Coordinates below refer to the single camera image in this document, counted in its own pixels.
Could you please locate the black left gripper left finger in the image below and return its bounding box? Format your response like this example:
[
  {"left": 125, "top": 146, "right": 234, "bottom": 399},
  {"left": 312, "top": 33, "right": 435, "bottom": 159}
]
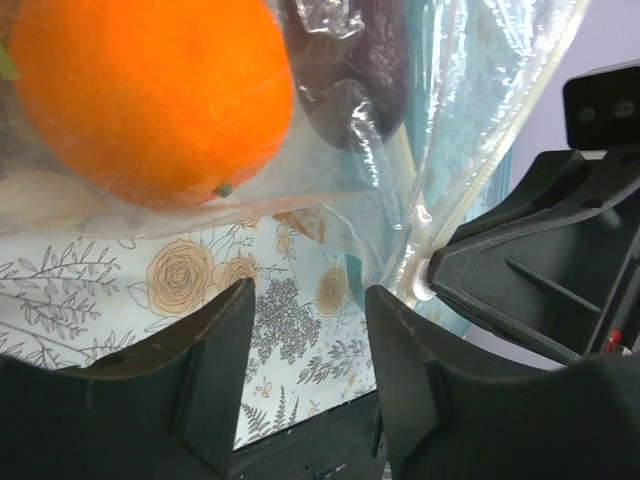
[{"left": 1, "top": 280, "right": 255, "bottom": 479}]

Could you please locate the orange tangerine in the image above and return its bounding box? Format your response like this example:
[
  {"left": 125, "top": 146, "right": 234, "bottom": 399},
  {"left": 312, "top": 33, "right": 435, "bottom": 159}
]
[{"left": 8, "top": 1, "right": 294, "bottom": 210}]

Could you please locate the yellow peach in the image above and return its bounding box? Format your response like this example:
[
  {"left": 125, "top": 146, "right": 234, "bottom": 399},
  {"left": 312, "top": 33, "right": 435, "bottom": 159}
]
[{"left": 1, "top": 171, "right": 111, "bottom": 235}]

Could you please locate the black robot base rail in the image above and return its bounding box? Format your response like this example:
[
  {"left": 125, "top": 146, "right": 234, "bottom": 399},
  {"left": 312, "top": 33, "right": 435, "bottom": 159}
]
[{"left": 228, "top": 391, "right": 387, "bottom": 480}]

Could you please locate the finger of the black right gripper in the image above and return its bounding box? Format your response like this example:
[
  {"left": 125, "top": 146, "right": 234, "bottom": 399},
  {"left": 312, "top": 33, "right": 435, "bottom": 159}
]
[{"left": 429, "top": 147, "right": 639, "bottom": 363}]

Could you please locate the clear blue plastic tray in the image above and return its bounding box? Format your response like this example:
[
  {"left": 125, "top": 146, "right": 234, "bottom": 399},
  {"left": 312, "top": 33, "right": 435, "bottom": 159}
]
[{"left": 346, "top": 1, "right": 543, "bottom": 313}]

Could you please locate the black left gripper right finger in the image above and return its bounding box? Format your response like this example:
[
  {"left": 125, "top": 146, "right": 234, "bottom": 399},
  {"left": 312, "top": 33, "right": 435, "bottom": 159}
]
[{"left": 365, "top": 286, "right": 639, "bottom": 479}]

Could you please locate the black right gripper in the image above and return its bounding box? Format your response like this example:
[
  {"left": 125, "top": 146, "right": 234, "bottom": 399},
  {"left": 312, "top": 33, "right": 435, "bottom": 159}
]
[{"left": 563, "top": 61, "right": 639, "bottom": 150}]

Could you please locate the purple eggplant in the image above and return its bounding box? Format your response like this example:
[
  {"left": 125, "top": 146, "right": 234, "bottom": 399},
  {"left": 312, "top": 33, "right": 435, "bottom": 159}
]
[{"left": 278, "top": 1, "right": 410, "bottom": 153}]

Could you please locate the clear zip top bag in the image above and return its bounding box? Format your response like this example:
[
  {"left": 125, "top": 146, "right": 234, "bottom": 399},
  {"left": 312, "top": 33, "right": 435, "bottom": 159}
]
[{"left": 0, "top": 0, "right": 593, "bottom": 333}]

